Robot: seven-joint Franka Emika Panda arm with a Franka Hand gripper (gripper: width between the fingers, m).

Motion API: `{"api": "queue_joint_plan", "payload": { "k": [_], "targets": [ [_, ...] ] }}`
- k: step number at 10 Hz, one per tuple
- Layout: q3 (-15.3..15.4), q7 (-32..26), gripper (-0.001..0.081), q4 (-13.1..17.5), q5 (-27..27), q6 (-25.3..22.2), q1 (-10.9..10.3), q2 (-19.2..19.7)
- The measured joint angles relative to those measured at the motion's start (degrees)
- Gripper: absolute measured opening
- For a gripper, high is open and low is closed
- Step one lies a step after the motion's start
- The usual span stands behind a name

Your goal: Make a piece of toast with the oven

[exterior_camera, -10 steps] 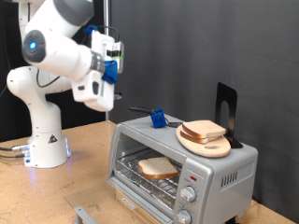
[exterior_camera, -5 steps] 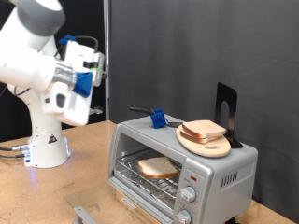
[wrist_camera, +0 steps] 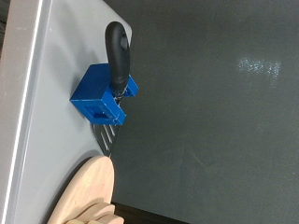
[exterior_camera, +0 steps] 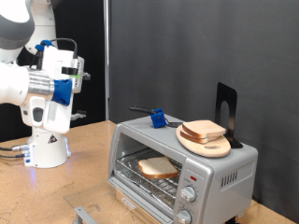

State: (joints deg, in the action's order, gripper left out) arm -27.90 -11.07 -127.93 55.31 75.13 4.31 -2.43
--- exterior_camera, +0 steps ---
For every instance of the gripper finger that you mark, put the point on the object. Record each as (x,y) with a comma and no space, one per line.
(86,76)
(78,115)

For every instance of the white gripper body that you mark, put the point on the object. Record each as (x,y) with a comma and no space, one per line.
(57,118)

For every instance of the white bread slice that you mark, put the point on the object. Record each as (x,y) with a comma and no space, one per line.
(157,167)

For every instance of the silver oven knob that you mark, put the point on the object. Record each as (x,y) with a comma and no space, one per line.
(188,194)
(183,217)

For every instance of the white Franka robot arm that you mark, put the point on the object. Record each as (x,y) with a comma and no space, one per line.
(12,84)

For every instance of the wooden toast slice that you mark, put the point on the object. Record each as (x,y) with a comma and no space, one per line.
(196,140)
(202,128)

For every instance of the silver toaster oven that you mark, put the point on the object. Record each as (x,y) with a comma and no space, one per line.
(218,168)

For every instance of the vertical metal pole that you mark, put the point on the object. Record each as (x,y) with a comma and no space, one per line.
(106,62)

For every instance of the round wooden plate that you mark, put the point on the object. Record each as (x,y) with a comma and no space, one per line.
(211,151)

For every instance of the black metal bookend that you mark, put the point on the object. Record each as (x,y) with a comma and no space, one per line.
(232,96)

